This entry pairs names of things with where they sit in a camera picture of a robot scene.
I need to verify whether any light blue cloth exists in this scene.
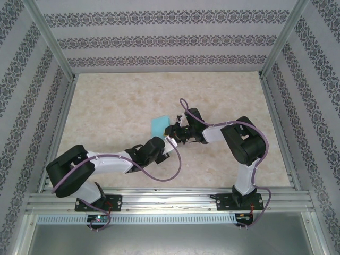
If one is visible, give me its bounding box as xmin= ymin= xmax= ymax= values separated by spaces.
xmin=150 ymin=115 xmax=171 ymax=139

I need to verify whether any grey metal bottom panel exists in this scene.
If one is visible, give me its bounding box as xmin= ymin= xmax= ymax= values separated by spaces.
xmin=20 ymin=212 xmax=326 ymax=255

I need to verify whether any aluminium mounting rail beam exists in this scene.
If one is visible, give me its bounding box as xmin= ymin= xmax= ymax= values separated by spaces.
xmin=25 ymin=186 xmax=317 ymax=214

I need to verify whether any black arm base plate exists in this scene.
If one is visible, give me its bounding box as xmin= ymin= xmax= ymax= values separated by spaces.
xmin=75 ymin=194 xmax=123 ymax=213
xmin=215 ymin=193 xmax=264 ymax=213

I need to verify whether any slotted grey cable tray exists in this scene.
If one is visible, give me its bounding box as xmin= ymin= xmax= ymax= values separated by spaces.
xmin=37 ymin=214 xmax=237 ymax=225

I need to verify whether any aluminium side rail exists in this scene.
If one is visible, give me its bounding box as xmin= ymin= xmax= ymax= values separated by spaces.
xmin=37 ymin=74 xmax=78 ymax=193
xmin=259 ymin=74 xmax=303 ymax=192

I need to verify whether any aluminium corner post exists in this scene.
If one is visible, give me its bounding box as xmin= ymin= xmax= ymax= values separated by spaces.
xmin=258 ymin=0 xmax=312 ymax=79
xmin=22 ymin=0 xmax=78 ymax=80

